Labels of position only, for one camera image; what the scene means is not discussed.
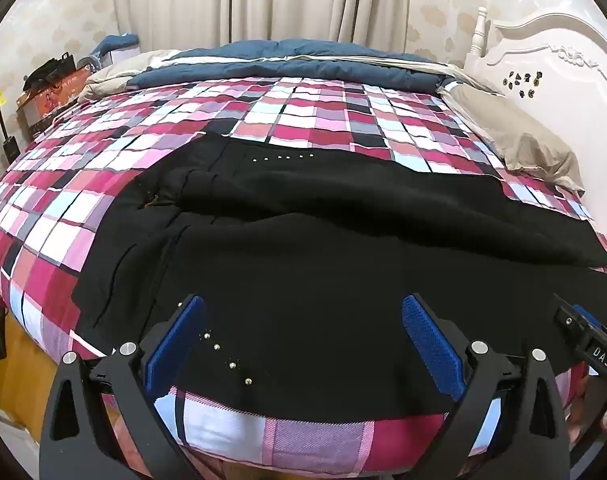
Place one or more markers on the black stick with yellow tag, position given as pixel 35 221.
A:
pixel 9 147

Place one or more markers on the beige curtain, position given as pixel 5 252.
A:
pixel 258 0

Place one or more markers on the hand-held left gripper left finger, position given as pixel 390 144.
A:
pixel 176 342

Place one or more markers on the blue and beige duvet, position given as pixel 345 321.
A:
pixel 283 67

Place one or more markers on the person's right hand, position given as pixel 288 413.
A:
pixel 586 420

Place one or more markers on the group of black headboard stickers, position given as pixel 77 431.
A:
pixel 526 80

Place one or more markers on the orange cardboard box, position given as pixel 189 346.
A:
pixel 43 105

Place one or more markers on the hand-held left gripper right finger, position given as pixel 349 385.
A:
pixel 433 347

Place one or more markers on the black pants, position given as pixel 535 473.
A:
pixel 308 260

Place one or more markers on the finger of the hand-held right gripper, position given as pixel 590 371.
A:
pixel 566 312
pixel 596 322

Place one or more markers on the beige pillow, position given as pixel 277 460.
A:
pixel 523 140

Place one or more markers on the plaid bed sheet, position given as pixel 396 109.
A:
pixel 308 105

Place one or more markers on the wooden bed frame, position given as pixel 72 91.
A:
pixel 23 385

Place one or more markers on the white carved headboard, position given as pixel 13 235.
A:
pixel 583 110

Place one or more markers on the black bag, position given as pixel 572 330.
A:
pixel 48 72

